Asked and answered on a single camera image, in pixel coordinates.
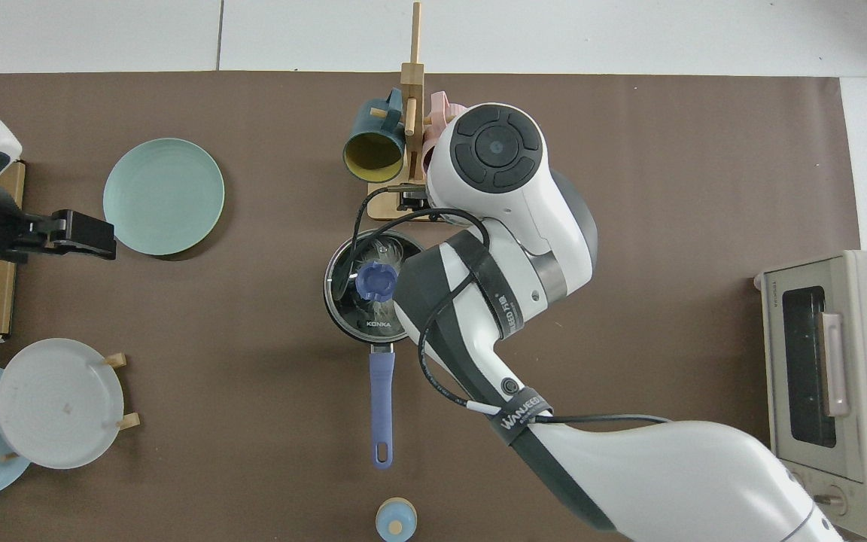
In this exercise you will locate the wooden plate rack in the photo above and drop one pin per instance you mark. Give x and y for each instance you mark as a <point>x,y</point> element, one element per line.
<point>129,421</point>

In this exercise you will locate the wooden cup stand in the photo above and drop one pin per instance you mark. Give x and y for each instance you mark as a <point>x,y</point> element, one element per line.
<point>412,83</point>

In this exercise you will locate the pale grey plate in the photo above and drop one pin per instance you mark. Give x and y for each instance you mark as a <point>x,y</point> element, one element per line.
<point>57,403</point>

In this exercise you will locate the teal round plate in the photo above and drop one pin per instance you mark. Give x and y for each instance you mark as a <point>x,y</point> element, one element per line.
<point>162,196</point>

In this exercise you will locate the glass lid with blue knob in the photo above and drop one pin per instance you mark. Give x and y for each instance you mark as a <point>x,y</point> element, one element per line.
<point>377,282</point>

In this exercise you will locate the pink ribbed cup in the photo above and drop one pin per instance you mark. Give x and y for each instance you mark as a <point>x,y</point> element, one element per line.
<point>445,105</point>

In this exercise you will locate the brown table cloth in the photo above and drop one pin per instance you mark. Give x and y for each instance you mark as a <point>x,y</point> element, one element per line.
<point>629,150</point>

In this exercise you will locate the small blue round thing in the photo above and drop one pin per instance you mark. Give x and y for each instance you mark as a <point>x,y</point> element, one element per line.
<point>396,521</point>

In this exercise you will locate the dark teal cup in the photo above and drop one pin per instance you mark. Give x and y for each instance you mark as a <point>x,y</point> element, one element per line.
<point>373,154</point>

